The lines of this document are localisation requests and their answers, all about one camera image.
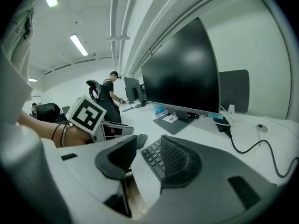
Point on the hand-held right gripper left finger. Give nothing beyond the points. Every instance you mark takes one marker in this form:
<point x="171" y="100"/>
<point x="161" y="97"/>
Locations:
<point x="93" y="167"/>

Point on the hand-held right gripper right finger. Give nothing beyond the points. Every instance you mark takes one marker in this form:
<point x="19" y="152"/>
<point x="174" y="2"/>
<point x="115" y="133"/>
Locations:
<point x="198" y="171"/>

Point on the blue and white box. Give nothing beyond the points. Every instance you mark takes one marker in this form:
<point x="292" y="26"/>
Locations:
<point x="160" y="111"/>

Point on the person's left forearm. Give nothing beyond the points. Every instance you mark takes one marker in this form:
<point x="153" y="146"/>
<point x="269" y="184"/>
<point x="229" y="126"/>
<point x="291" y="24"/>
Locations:
<point x="39" y="127"/>

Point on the wide dark grey desk divider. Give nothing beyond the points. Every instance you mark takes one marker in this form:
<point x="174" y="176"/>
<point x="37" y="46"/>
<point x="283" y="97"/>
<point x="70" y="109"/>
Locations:
<point x="234" y="90"/>

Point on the white card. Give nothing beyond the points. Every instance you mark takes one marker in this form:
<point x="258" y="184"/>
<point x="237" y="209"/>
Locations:
<point x="170" y="118"/>

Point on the black computer mouse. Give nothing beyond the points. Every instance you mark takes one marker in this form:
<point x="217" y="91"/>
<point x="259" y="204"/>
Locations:
<point x="141" y="141"/>

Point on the white ceiling pipe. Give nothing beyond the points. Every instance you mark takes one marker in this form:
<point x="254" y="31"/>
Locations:
<point x="123" y="20"/>
<point x="113" y="20"/>

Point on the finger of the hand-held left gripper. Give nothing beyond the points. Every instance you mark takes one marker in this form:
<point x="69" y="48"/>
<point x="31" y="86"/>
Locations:
<point x="127" y="129"/>

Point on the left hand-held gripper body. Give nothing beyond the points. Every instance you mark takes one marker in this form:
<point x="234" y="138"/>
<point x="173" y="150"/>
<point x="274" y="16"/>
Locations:
<point x="86" y="114"/>

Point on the white charger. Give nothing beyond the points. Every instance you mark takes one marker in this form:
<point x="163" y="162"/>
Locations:
<point x="231" y="109"/>

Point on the black keyboard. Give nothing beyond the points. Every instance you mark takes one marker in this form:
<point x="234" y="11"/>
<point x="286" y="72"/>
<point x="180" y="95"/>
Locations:
<point x="151" y="153"/>

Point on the person's light grey shirt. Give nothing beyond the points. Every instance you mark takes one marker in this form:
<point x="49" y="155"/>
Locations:
<point x="21" y="43"/>

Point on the large black desktop monitor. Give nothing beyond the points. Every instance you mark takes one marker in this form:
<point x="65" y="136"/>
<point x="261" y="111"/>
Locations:
<point x="182" y="66"/>

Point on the black monitor with heavy base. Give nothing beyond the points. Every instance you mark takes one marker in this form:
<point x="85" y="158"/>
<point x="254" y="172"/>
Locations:
<point x="130" y="90"/>

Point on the black office chair with headrest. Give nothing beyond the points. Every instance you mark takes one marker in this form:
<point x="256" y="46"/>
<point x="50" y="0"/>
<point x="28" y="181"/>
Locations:
<point x="92" y="83"/>

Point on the black office chair grey armrests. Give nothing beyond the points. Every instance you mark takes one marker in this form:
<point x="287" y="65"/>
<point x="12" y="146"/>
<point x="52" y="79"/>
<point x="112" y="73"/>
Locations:
<point x="46" y="111"/>

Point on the black power adapter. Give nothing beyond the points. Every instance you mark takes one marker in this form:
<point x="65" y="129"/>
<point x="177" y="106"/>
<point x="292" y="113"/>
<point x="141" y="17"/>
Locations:
<point x="222" y="123"/>

